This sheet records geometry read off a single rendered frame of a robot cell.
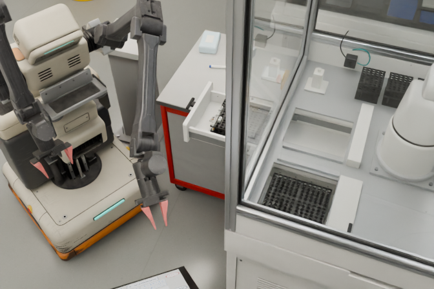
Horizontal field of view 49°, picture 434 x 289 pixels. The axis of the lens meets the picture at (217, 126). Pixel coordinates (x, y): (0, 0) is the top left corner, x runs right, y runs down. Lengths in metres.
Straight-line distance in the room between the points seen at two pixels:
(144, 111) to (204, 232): 1.39
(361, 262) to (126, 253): 1.50
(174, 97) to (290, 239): 1.05
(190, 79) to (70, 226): 0.94
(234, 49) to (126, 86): 1.84
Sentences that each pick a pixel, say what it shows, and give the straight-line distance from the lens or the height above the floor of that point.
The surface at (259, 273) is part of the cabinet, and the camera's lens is 1.83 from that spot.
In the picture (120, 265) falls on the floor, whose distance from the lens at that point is 2.68.
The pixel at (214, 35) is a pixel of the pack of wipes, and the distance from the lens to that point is 2.62.
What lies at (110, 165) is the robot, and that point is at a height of 0.28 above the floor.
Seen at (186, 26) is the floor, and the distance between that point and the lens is 4.11.
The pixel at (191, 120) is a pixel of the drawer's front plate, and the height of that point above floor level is 0.91.
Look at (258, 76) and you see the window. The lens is 1.10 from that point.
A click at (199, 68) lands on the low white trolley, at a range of 2.47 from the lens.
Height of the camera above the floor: 2.34
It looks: 47 degrees down
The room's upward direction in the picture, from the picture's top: 1 degrees counter-clockwise
